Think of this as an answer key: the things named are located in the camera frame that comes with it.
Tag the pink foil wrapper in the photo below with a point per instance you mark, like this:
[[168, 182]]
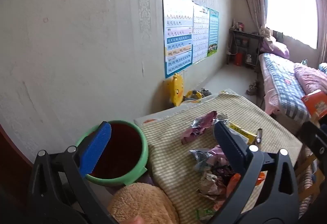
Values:
[[194, 133]]

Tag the green plastic wrapper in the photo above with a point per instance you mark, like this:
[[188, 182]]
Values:
[[204, 214]]

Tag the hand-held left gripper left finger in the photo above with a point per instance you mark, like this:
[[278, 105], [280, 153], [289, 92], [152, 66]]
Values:
[[98, 147]]

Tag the dark metal shelf table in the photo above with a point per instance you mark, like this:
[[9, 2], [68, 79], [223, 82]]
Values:
[[245, 35]]

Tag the orange book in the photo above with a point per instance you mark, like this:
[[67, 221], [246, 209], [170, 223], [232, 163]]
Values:
[[315, 104]]

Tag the wall poster with coloured bands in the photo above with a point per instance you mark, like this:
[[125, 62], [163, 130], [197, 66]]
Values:
[[177, 35]]

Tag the teal wall poster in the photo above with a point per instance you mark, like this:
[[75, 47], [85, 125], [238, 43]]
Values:
[[214, 32]]

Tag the bed with checked cover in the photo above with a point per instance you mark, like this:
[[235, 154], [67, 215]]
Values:
[[281, 81]]

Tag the pair of shoes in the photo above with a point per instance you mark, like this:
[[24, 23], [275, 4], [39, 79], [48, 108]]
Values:
[[253, 89]]

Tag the white grid wall poster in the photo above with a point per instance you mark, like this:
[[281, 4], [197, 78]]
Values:
[[200, 35]]

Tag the orange wrapper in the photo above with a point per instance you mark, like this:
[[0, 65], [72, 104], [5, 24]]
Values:
[[233, 183]]

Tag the red container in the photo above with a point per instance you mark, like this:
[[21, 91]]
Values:
[[238, 59]]

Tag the wooden chair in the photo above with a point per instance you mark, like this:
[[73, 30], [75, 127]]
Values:
[[307, 162]]

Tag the pink blanket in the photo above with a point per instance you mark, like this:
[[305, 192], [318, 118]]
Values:
[[311, 77]]

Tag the yellow medicine box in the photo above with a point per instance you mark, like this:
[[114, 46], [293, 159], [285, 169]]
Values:
[[242, 133]]

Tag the purple pillow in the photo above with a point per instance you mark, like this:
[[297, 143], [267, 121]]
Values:
[[277, 48]]

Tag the small grey toy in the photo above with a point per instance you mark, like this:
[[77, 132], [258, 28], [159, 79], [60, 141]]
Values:
[[205, 92]]

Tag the yellow duck toy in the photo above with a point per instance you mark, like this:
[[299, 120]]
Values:
[[176, 88]]

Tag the window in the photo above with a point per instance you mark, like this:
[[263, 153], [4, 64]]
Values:
[[291, 4]]

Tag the dark brown wooden cabinet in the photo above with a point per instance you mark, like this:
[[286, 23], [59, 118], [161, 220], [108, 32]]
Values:
[[12, 162]]

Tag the plush toy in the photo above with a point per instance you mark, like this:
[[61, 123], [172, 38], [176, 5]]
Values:
[[265, 32]]

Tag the silver foil wrapper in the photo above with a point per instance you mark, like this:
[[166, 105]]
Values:
[[222, 116]]

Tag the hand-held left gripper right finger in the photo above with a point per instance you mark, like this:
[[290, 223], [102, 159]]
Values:
[[230, 142]]

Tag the blue silver wrapper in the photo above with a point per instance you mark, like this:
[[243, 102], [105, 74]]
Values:
[[200, 159]]

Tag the green bin with red inside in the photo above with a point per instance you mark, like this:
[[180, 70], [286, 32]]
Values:
[[122, 152]]

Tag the yellow toy vehicle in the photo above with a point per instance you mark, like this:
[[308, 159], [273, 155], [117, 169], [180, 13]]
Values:
[[193, 95]]

